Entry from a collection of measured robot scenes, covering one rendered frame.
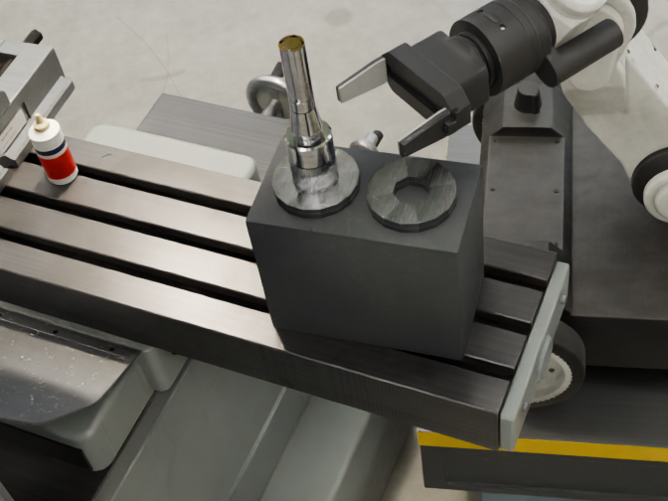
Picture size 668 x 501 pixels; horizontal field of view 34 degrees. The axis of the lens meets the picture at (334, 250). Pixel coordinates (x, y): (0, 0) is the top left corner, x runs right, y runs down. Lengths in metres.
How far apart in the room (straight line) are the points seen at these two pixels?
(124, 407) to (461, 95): 0.60
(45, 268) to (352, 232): 0.46
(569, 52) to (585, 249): 0.59
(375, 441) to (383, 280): 0.93
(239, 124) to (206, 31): 1.36
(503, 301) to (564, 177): 0.58
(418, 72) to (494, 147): 0.73
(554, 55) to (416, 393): 0.39
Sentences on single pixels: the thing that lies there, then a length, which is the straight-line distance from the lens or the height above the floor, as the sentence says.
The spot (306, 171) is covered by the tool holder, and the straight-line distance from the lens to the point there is 1.08.
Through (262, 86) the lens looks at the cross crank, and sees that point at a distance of 1.93.
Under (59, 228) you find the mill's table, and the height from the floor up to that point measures 0.90.
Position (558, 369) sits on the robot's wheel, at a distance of 1.70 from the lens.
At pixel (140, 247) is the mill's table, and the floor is 0.90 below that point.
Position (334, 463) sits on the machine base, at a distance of 1.96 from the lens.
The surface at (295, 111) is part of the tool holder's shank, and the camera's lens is 1.04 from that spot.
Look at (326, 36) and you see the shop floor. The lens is 3.03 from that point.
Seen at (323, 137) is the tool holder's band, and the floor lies 1.17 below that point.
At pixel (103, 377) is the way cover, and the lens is 1.35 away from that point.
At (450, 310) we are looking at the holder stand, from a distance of 1.14.
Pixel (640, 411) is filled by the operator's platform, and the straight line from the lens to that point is 1.78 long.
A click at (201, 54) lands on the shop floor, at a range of 3.05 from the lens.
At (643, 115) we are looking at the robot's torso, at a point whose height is 0.81.
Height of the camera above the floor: 1.91
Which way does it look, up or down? 50 degrees down
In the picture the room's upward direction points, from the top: 10 degrees counter-clockwise
